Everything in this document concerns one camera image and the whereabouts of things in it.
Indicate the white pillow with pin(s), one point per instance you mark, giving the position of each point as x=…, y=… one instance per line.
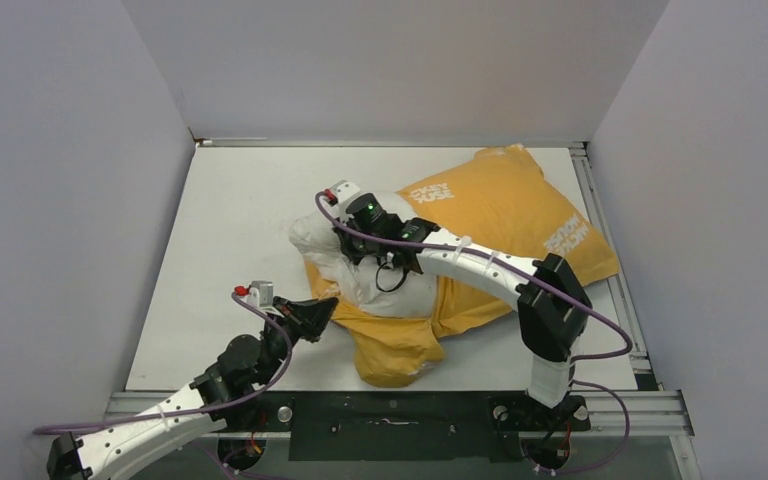
x=366, y=286

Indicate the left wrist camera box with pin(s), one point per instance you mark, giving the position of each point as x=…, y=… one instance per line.
x=259, y=294

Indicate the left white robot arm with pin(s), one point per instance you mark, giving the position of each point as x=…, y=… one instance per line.
x=220, y=397

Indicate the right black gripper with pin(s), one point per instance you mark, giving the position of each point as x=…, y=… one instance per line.
x=356, y=255

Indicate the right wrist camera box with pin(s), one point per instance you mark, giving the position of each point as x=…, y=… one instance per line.
x=340, y=195

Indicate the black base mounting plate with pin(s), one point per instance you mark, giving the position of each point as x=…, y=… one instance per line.
x=499, y=426

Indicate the yellow and blue pillowcase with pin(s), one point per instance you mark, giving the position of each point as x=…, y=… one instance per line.
x=502, y=198

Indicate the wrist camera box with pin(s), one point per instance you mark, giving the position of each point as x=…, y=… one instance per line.
x=340, y=195
x=259, y=294

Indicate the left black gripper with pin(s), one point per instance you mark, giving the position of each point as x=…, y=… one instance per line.
x=312, y=314

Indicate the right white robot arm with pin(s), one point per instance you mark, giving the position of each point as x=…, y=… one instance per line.
x=546, y=295

